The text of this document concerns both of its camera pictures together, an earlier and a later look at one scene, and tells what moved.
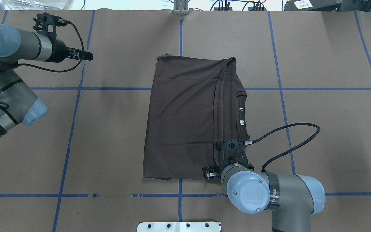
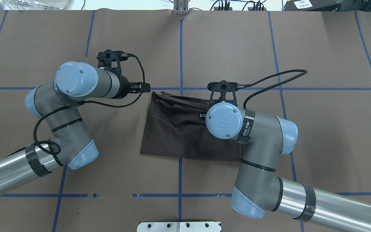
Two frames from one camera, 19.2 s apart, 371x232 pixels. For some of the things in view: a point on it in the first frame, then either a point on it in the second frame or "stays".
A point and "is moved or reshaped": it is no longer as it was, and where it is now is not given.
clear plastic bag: x=36 y=4 stays
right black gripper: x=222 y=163 → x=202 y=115
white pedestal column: x=178 y=227 stays
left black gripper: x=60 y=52 → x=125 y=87
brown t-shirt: x=194 y=102 is moved or reshaped
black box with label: x=312 y=5 stays
